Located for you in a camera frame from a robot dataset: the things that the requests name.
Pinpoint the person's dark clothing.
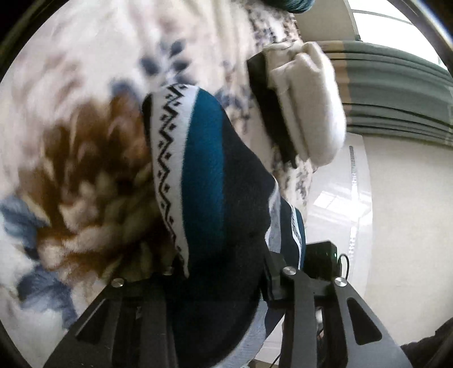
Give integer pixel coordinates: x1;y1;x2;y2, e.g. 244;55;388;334
400;316;453;368

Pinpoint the dark blue patterned sweater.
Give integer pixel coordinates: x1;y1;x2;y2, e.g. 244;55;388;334
142;84;307;368

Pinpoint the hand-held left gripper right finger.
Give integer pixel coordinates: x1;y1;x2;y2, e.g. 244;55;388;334
261;248;414;368

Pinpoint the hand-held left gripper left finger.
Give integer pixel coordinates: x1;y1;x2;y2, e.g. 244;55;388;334
42;267;179;368

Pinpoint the black cable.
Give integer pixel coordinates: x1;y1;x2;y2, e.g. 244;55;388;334
336;253;352;282

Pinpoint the black folded garment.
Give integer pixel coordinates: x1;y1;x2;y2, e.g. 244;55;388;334
247;53;300;170

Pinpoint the floral fleece blanket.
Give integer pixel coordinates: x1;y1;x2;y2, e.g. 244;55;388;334
0;0;316;368

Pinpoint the green curtain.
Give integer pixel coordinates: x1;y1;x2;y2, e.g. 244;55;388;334
320;40;453;147

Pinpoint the window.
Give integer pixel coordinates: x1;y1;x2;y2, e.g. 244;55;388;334
347;0;441;69

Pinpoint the white folded garment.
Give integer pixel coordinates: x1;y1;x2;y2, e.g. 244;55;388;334
264;40;347;168

